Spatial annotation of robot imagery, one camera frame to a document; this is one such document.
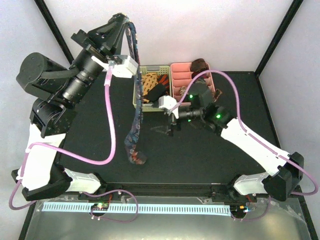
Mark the navy floral tie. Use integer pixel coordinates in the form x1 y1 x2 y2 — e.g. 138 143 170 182
124 21 147 165

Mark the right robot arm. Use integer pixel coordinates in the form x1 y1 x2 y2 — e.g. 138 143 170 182
155 83 304 202

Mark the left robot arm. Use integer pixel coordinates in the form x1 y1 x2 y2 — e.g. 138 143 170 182
16 13 128 201

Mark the tan paisley rolled tie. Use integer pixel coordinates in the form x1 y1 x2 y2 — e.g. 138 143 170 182
178 86 188 97

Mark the green plastic basket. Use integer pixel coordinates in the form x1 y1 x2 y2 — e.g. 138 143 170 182
139 65 173 112

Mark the brown dotted rolled tie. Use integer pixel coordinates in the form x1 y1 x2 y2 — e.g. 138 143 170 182
213 89 223 102

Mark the red black striped tie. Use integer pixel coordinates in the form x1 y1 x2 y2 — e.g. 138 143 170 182
157 74 170 86

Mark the pink divided organizer tray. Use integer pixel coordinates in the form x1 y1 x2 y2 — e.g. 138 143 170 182
170 62 216 102

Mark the orange patterned tie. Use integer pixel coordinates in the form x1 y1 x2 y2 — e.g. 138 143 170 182
142 72 158 104

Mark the left controller board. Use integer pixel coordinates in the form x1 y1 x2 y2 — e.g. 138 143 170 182
90 202 109 211

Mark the controller board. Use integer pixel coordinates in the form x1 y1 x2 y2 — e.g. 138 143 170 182
90 202 109 211
230 205 253 213

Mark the right controller board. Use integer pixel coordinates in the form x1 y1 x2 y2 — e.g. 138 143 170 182
230 205 253 213

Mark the clear acrylic sheet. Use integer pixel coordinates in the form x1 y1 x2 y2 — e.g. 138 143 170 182
20 198 317 240

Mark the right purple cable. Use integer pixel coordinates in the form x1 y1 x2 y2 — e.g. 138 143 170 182
169 69 316 222

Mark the purple cable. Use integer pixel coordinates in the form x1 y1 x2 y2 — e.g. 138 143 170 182
8 62 140 222
169 69 316 222

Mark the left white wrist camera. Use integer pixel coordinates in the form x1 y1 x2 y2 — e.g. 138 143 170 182
91 55 139 79

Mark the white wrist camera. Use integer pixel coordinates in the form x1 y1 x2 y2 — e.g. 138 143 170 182
91 55 139 79
158 95 181 119

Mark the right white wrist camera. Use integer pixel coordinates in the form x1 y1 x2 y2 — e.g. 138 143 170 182
158 95 181 119

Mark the left black frame post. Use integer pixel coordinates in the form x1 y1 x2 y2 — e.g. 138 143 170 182
34 0 74 64

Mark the black frame post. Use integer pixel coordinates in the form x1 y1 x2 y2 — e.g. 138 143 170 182
254 0 304 78
34 0 74 64

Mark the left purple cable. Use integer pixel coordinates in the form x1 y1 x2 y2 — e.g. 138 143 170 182
8 62 140 222

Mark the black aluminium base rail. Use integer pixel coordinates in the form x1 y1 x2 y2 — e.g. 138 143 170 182
37 182 303 201

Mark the light blue slotted cable duct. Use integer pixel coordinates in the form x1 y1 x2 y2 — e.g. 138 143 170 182
41 202 231 217

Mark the right black frame post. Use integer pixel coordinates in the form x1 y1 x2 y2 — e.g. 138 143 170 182
254 0 304 78

